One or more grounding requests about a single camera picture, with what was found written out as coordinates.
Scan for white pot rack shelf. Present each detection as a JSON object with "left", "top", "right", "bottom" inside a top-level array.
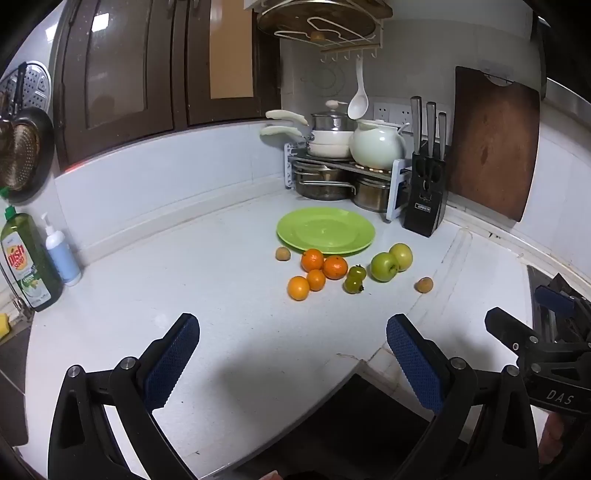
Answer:
[{"left": 283, "top": 144, "right": 412, "bottom": 223}]

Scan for knife handle left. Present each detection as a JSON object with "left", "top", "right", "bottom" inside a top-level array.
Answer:
[{"left": 410, "top": 96, "right": 423, "bottom": 155}]

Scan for dark wooden window cabinet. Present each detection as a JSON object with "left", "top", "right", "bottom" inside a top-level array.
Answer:
[{"left": 53, "top": 0, "right": 280, "bottom": 171}]

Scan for knife handle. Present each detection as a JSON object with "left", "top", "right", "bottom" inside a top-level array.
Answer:
[
  {"left": 438, "top": 111, "right": 448, "bottom": 161},
  {"left": 410, "top": 96, "right": 423, "bottom": 155},
  {"left": 426, "top": 101, "right": 437, "bottom": 158}
]

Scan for cream saucepan upper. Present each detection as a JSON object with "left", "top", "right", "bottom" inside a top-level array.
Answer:
[{"left": 264, "top": 109, "right": 357, "bottom": 146}]

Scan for hanging steel perforated pan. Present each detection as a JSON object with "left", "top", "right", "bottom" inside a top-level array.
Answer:
[{"left": 1, "top": 61, "right": 51, "bottom": 113}]

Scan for brown kiwi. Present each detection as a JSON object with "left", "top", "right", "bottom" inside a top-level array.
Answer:
[
  {"left": 414, "top": 277, "right": 434, "bottom": 294},
  {"left": 274, "top": 247, "right": 290, "bottom": 261}
]

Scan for steel pot under rack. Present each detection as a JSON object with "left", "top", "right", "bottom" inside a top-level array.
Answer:
[{"left": 353, "top": 177, "right": 390, "bottom": 213}]

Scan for green dish soap bottle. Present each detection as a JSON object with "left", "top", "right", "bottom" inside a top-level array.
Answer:
[{"left": 1, "top": 205, "right": 63, "bottom": 312}]

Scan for steel steamer pot with lid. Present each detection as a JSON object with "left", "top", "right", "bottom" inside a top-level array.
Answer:
[{"left": 311, "top": 100, "right": 356, "bottom": 132}]

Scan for wooden cutting board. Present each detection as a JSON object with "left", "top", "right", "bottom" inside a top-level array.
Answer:
[{"left": 447, "top": 66, "right": 540, "bottom": 222}]

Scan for green plate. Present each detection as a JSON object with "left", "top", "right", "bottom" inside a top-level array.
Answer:
[{"left": 276, "top": 207, "right": 376, "bottom": 256}]

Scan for yellow sponge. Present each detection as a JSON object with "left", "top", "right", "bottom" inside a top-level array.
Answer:
[{"left": 0, "top": 313, "right": 11, "bottom": 339}]

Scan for white pump bottle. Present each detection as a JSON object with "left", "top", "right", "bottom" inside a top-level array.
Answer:
[{"left": 41, "top": 213, "right": 82, "bottom": 286}]

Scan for cream saucepan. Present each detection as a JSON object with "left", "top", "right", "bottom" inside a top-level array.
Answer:
[
  {"left": 259, "top": 125, "right": 353, "bottom": 160},
  {"left": 264, "top": 109, "right": 357, "bottom": 146}
]

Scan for small orange mandarin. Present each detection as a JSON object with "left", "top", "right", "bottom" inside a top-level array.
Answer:
[{"left": 307, "top": 269, "right": 327, "bottom": 292}]

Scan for knife handle right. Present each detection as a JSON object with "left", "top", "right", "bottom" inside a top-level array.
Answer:
[{"left": 438, "top": 111, "right": 448, "bottom": 161}]

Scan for right hand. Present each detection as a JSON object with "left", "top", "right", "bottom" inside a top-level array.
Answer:
[{"left": 538, "top": 412, "right": 565, "bottom": 465}]

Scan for white ceramic pot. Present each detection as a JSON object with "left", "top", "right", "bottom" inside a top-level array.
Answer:
[{"left": 349, "top": 119, "right": 410, "bottom": 171}]

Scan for black knife block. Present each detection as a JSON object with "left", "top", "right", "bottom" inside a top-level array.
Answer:
[{"left": 403, "top": 141, "right": 448, "bottom": 237}]

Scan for wall power sockets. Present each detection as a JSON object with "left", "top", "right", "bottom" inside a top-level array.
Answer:
[{"left": 372, "top": 101, "right": 456, "bottom": 135}]

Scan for green tomato front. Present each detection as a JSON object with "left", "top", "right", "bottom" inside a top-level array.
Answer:
[{"left": 342, "top": 276, "right": 363, "bottom": 294}]

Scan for yellow-green apple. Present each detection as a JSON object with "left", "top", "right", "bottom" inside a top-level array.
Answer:
[{"left": 389, "top": 243, "right": 414, "bottom": 272}]

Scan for green tomato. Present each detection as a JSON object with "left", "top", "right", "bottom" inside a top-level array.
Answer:
[
  {"left": 348, "top": 265, "right": 367, "bottom": 281},
  {"left": 342, "top": 276, "right": 363, "bottom": 294}
]

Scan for white hanging ladle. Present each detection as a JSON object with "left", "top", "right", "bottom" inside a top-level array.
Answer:
[{"left": 348, "top": 54, "right": 370, "bottom": 120}]

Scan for steel pan under rack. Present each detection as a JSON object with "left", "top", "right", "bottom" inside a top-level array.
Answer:
[{"left": 293, "top": 162, "right": 356, "bottom": 201}]

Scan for large orange mandarin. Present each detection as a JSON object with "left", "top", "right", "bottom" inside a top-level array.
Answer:
[{"left": 322, "top": 255, "right": 349, "bottom": 280}]

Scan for cream saucepan lower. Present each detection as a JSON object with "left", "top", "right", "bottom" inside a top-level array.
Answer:
[{"left": 259, "top": 125, "right": 353, "bottom": 160}]

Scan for knife handle middle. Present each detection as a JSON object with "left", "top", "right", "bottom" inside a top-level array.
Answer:
[{"left": 426, "top": 101, "right": 437, "bottom": 158}]

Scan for green apple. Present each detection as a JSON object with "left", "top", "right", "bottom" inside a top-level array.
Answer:
[{"left": 370, "top": 252, "right": 399, "bottom": 283}]

